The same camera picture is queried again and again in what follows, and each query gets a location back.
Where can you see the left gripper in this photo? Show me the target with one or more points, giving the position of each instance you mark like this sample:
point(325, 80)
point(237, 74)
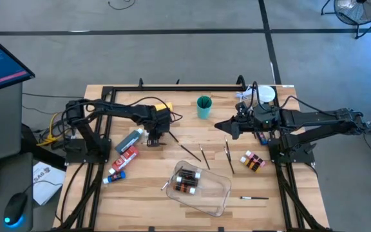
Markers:
point(158, 124)

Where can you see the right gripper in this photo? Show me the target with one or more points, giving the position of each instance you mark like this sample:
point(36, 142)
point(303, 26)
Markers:
point(258, 120)

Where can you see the thin black paintbrush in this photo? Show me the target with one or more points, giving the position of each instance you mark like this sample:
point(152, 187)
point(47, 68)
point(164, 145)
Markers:
point(226, 143)
point(174, 137)
point(229, 161)
point(207, 102)
point(145, 143)
point(204, 156)

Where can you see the bronze paint bottle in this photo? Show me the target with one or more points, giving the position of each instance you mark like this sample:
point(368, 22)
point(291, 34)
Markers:
point(190, 174)

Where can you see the dark brown paint bottle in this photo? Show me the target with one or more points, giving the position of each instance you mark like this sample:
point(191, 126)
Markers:
point(188, 181)

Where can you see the small blue paint bottle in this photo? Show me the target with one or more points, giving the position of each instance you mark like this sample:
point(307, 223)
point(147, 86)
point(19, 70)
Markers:
point(116, 177)
point(263, 139)

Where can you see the orange paint bottle black label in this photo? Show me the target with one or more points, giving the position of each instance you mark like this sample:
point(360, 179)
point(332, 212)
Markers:
point(183, 188)

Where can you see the black paintbrush white ferrule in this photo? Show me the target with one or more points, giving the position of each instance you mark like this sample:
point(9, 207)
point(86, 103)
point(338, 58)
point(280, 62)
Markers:
point(256, 198)

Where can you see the clear plastic bin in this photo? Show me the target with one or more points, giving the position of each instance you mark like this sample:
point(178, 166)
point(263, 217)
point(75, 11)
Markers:
point(211, 199)

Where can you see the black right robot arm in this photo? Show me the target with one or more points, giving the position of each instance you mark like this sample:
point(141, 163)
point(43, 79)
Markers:
point(317, 117)

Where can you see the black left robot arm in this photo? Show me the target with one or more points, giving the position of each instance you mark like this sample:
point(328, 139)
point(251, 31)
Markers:
point(118, 108)

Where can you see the large dark teal paint bottle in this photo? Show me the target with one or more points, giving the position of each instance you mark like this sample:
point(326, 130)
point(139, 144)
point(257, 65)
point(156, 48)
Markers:
point(128, 141)

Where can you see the large red paint bottle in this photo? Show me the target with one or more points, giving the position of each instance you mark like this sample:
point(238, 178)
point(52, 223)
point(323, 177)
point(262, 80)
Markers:
point(125, 158)

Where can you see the large yellow paint bottle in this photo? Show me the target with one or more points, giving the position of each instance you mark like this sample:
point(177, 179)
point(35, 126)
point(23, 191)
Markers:
point(167, 105)

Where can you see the small yellow paint bottle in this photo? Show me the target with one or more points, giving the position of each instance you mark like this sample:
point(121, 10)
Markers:
point(251, 166)

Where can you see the teal plastic cup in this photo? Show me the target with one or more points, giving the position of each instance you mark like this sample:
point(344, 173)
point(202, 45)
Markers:
point(203, 112)

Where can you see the black paintbrush orange ferrule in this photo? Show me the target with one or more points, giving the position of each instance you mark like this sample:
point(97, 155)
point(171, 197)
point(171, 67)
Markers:
point(190, 153)

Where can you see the clear jar white lid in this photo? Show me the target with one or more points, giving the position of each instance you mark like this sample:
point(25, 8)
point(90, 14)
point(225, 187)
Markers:
point(254, 93)

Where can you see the black paintbrush silver ferrule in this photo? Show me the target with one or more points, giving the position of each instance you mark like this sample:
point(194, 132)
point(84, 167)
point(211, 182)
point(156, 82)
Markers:
point(166, 185)

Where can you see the white mushroom-shaped stand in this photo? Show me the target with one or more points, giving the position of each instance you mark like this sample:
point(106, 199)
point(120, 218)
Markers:
point(266, 93)

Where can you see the white paper booklet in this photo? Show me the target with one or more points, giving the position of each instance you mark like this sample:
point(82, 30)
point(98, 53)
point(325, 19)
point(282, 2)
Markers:
point(48, 185)

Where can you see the grey computer desk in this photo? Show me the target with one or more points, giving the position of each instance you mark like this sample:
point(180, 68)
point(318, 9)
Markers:
point(2, 129)

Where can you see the black computer mouse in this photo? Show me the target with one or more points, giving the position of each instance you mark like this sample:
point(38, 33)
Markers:
point(15, 207)

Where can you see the black floor fan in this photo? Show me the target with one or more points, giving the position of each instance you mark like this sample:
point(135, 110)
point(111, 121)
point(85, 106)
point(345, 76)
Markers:
point(359, 13)

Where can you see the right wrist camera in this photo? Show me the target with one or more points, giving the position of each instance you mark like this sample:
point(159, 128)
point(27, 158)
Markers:
point(244, 108)

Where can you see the black aluminium table frame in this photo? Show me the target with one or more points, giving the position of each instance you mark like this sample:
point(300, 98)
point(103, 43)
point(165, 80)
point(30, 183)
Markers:
point(179, 88)

